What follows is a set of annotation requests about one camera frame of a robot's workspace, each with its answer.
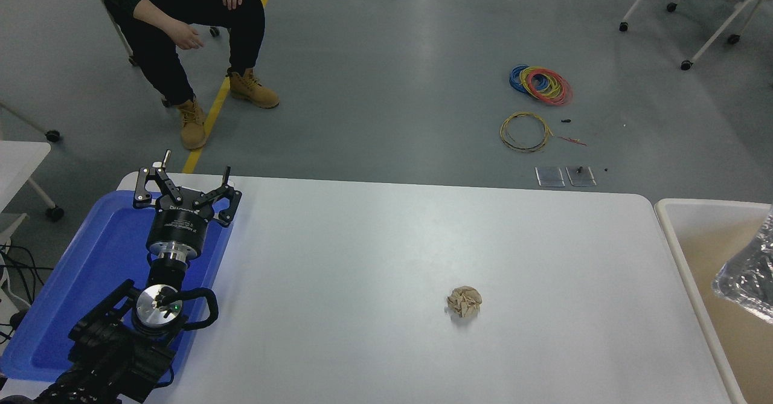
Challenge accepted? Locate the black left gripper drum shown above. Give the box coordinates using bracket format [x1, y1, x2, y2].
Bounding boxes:
[147, 204, 214, 255]

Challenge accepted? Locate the silver foil plate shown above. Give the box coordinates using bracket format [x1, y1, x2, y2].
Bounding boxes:
[711, 208, 773, 325]

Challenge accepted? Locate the clear floor plate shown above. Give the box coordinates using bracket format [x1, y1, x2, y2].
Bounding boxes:
[566, 167, 597, 188]
[536, 167, 566, 188]

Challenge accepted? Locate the seated person's right hand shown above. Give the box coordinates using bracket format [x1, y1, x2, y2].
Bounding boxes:
[172, 22, 205, 51]

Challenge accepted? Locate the blue plastic tray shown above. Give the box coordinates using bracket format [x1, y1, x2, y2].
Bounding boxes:
[0, 190, 236, 386]

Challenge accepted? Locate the grey leg with caster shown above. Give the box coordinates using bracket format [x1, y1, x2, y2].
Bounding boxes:
[0, 99, 61, 143]

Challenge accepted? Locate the seated person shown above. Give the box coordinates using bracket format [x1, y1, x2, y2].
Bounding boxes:
[51, 0, 280, 151]

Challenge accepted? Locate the white side table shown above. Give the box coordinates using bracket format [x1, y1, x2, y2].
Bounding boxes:
[0, 140, 65, 221]

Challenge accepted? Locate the white chair with casters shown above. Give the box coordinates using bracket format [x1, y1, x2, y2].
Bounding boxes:
[85, 0, 221, 107]

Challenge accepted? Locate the crumpled tan paper ball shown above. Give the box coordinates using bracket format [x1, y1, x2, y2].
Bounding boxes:
[446, 286, 484, 319]

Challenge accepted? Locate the large pale bin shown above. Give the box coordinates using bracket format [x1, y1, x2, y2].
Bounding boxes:
[655, 197, 773, 404]

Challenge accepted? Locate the black cable bundle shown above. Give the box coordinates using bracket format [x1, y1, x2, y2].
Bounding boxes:
[0, 244, 55, 344]

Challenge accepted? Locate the yellow and black cable coil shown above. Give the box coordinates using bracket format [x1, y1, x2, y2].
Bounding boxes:
[500, 112, 553, 153]

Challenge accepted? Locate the blue cable coil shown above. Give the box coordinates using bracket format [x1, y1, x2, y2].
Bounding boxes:
[509, 65, 547, 95]

